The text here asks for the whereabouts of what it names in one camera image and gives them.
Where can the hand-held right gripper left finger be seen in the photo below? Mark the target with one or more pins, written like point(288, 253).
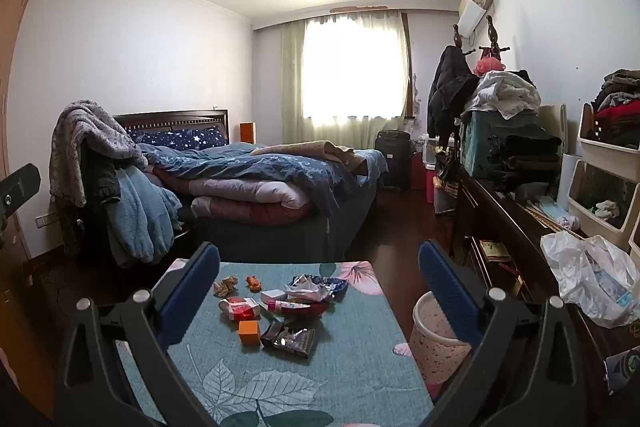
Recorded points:
point(192, 292)

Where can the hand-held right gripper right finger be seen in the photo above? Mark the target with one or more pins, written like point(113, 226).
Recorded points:
point(445, 288)

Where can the brown paper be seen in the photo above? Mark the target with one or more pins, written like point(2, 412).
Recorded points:
point(225, 287)

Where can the red and white box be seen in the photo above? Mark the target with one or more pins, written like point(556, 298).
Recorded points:
point(240, 308)

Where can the pink speckled wastebasket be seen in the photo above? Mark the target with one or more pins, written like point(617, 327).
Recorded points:
point(435, 342)

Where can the orange box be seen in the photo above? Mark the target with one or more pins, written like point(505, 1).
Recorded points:
point(248, 333)

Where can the small white box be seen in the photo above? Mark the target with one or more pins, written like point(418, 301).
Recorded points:
point(272, 296)

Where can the red packet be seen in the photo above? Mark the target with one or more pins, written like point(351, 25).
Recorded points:
point(300, 308)

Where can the dark foil wrapper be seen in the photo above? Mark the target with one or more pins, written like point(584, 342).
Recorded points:
point(290, 341)

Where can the blue snack bag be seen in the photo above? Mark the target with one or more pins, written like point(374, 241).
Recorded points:
point(330, 284)

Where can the yellow book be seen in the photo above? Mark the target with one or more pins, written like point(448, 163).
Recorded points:
point(494, 251)

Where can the dark jacket on chair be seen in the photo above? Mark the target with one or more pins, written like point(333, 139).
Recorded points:
point(102, 187)

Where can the light blue fleece blanket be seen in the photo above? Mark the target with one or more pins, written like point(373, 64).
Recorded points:
point(142, 217)

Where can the grey knitted blanket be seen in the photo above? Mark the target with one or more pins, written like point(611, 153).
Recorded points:
point(82, 132)

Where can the dark wooden dresser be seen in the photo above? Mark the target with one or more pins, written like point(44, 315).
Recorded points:
point(520, 227)

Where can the dark wooden bed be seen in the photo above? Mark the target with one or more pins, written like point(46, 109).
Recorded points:
point(280, 232)

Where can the pink folded quilt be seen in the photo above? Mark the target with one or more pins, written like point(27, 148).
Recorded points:
point(235, 194)

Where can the red plastic container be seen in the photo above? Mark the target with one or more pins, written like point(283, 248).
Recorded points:
point(417, 172)

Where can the white plastic bag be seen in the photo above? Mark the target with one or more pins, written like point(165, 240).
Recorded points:
point(575, 277)

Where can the white plastic container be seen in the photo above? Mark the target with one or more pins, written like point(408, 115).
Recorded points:
point(427, 152)

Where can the black suitcase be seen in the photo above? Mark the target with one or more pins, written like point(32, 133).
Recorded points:
point(392, 159)

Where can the teal storage box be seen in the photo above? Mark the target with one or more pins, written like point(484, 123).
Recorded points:
point(480, 142)

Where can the teal floral tablecloth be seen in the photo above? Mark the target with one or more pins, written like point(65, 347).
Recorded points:
point(310, 387)

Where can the blue patterned duvet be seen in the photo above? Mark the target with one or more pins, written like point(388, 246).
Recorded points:
point(280, 167)

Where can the navy star print pillow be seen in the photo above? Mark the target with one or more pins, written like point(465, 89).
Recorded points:
point(175, 138)

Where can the dark folded clothes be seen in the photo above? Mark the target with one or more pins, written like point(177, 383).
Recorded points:
point(530, 157)

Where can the orange wooden nightstand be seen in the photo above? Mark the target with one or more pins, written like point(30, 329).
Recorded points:
point(246, 133)

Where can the tan blanket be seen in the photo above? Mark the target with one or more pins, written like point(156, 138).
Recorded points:
point(320, 152)

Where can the black jacket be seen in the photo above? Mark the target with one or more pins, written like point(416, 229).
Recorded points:
point(447, 92)

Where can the pile of white clothes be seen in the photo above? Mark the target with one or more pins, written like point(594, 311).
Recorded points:
point(505, 94)

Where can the cream storage bin rack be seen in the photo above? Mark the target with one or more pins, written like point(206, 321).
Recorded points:
point(597, 152)

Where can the pink hat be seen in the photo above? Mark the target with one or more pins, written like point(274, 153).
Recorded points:
point(487, 66)

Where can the pale green curtain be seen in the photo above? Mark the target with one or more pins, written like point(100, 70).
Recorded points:
point(292, 77)

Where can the pile of folded clothes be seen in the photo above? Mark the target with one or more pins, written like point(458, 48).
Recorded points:
point(617, 107)

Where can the wooden coat rack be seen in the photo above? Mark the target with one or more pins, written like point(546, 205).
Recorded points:
point(492, 34)

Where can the white air conditioner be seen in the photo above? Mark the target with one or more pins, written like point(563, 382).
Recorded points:
point(472, 14)

